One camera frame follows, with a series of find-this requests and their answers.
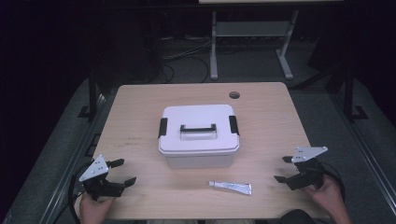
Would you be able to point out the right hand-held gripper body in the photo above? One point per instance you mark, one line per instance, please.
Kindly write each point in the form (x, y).
(306, 175)

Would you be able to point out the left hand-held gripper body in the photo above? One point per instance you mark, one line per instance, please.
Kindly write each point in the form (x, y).
(95, 169)

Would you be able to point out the silver ointment tube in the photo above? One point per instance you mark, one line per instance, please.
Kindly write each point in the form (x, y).
(232, 186)

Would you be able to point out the white plastic storage box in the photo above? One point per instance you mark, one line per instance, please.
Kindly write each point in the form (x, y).
(199, 161)

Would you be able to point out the person's right hand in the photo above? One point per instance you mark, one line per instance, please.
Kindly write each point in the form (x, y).
(333, 199)

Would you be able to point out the person's left hand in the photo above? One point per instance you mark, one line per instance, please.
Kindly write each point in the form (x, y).
(93, 210)

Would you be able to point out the dark round object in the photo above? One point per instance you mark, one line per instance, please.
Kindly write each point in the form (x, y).
(297, 217)

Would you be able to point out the grey metal desk stand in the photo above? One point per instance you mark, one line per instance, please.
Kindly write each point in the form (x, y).
(249, 28)

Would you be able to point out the black upright post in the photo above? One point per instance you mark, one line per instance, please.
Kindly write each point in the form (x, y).
(349, 93)
(92, 93)

